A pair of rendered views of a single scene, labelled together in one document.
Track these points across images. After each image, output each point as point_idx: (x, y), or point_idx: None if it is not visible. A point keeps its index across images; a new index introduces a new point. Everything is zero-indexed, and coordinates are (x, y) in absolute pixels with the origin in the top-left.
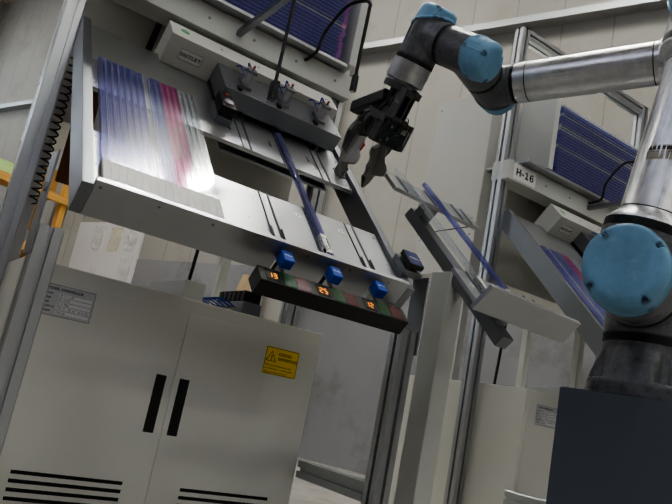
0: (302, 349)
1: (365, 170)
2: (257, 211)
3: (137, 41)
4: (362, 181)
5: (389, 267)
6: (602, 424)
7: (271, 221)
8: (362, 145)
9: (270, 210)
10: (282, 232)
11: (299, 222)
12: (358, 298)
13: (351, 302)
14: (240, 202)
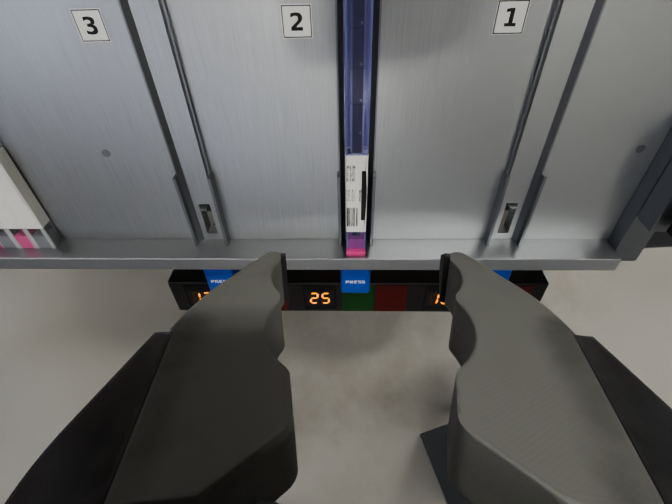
0: None
1: (460, 283)
2: (126, 106)
3: None
4: (440, 271)
5: (640, 160)
6: None
7: (180, 136)
8: (295, 466)
9: (172, 67)
10: (211, 191)
11: (293, 77)
12: (414, 290)
13: (385, 306)
14: (59, 88)
